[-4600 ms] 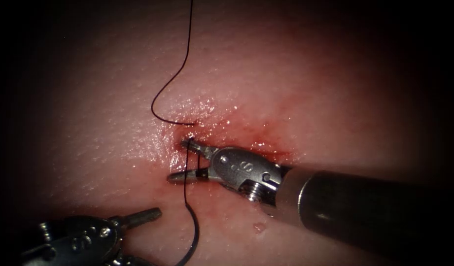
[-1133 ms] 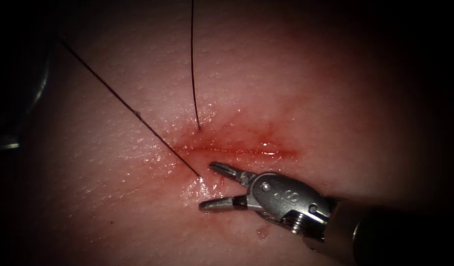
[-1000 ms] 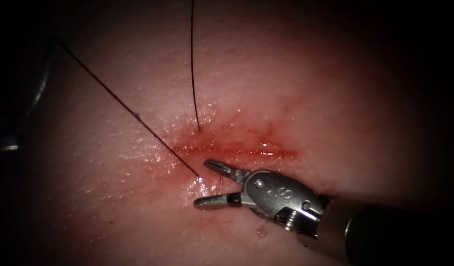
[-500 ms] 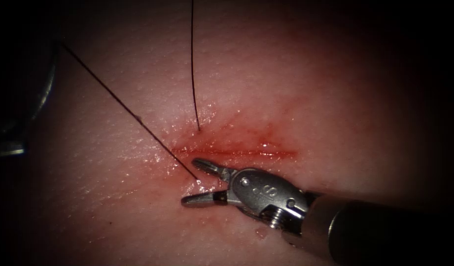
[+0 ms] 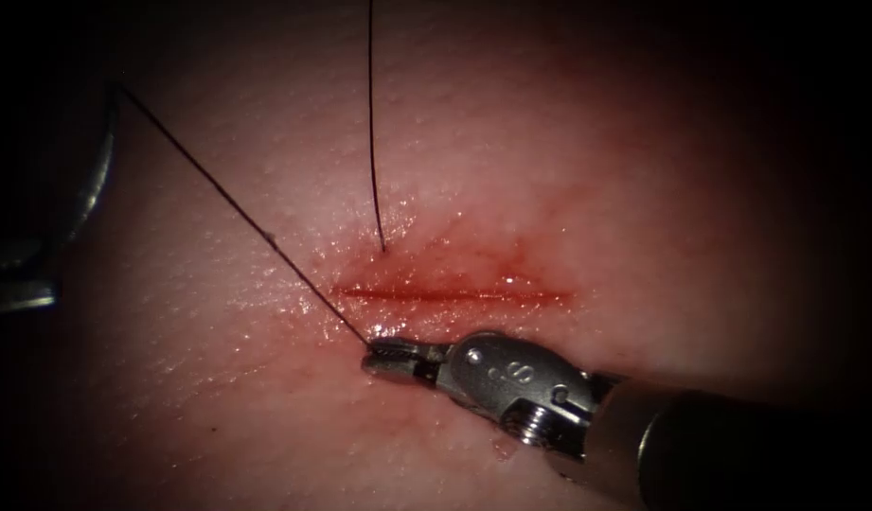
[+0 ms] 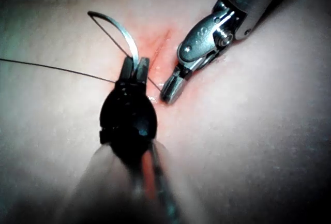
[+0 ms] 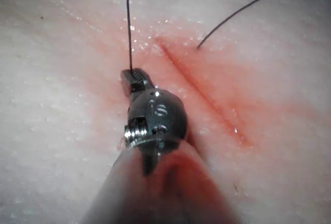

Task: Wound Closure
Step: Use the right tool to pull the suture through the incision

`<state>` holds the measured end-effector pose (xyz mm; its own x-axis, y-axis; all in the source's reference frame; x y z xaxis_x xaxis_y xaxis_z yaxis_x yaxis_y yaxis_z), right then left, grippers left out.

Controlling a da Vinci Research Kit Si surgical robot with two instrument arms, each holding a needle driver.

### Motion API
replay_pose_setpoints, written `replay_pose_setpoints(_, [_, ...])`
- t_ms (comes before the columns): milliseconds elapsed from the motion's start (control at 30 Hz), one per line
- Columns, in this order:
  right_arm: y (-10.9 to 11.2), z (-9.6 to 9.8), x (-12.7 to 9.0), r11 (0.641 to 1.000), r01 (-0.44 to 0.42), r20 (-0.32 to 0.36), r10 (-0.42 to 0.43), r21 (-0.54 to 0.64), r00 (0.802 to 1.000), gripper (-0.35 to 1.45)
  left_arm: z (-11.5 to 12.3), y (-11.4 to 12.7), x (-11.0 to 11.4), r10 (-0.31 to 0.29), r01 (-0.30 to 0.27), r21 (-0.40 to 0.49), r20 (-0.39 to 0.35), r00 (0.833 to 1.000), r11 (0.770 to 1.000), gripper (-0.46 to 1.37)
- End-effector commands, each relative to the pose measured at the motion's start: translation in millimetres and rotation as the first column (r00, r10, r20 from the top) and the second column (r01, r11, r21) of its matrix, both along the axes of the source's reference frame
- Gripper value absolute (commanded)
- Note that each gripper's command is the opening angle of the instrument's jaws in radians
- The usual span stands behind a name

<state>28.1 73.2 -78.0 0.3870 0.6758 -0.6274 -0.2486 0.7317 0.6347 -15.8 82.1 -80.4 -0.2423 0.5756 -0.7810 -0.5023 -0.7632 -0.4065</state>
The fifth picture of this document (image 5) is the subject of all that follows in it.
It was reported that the right arm needle driver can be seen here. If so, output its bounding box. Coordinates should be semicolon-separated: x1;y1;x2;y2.
434;330;627;464

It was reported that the left arm needle driver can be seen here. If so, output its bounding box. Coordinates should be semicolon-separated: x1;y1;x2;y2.
0;79;121;317

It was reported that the right arm needle driver jaw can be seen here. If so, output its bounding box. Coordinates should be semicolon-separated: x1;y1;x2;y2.
361;353;442;390
368;336;453;361

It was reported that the tissue pad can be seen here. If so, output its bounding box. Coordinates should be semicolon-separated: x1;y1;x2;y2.
0;0;872;511

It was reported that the black thread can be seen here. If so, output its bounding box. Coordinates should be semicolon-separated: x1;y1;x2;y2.
113;0;390;349

